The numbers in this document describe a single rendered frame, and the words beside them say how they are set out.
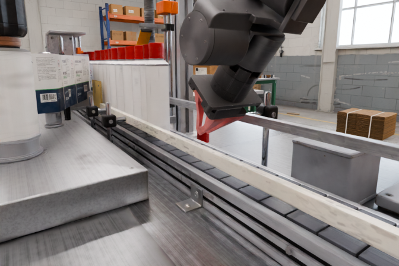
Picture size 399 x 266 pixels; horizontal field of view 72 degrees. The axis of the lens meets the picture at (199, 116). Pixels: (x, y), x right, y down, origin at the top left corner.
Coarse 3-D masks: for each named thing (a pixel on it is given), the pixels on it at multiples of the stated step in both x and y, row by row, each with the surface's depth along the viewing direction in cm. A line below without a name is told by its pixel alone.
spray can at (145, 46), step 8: (144, 48) 63; (144, 56) 64; (144, 64) 63; (144, 72) 64; (144, 80) 64; (144, 88) 64; (144, 96) 65; (144, 104) 65; (144, 112) 65; (144, 120) 66
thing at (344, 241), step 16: (128, 128) 70; (160, 144) 56; (192, 160) 47; (240, 160) 47; (224, 176) 40; (240, 192) 36; (256, 192) 35; (320, 192) 35; (272, 208) 32; (288, 208) 32; (304, 224) 28; (320, 224) 28; (336, 240) 26; (352, 240) 26; (368, 256) 24; (384, 256) 24
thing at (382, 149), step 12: (192, 108) 57; (240, 120) 45; (252, 120) 43; (264, 120) 41; (276, 120) 40; (288, 132) 38; (300, 132) 36; (312, 132) 35; (324, 132) 33; (336, 132) 33; (336, 144) 32; (348, 144) 31; (360, 144) 30; (372, 144) 29; (384, 144) 28; (396, 144) 28; (384, 156) 28; (396, 156) 27
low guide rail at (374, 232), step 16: (112, 112) 78; (144, 128) 60; (160, 128) 55; (176, 144) 49; (192, 144) 44; (208, 160) 41; (224, 160) 38; (240, 176) 35; (256, 176) 33; (272, 176) 32; (272, 192) 31; (288, 192) 29; (304, 192) 28; (304, 208) 28; (320, 208) 26; (336, 208) 25; (352, 208) 25; (336, 224) 25; (352, 224) 24; (368, 224) 23; (384, 224) 22; (368, 240) 23; (384, 240) 22
